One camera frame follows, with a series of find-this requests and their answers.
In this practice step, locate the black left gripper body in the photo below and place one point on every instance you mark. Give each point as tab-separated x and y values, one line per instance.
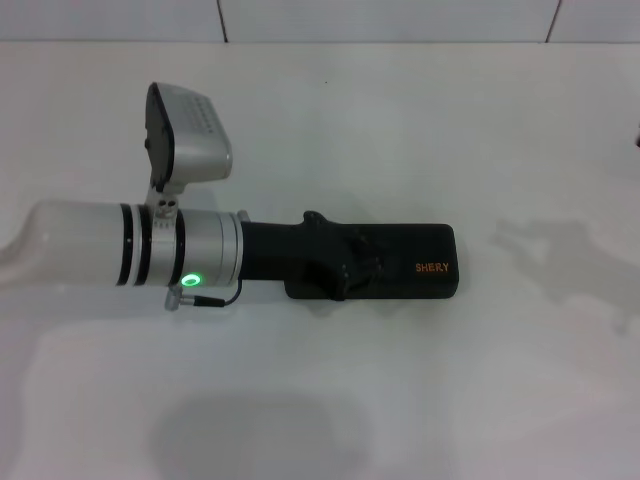
280	245

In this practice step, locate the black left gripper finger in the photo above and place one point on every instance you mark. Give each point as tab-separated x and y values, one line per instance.
362	280
375	247

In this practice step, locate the black glasses case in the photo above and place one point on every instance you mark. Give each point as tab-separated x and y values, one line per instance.
430	250

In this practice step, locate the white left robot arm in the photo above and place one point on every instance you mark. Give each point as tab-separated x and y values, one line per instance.
90	245

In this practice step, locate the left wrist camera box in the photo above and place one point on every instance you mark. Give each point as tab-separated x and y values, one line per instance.
200	145

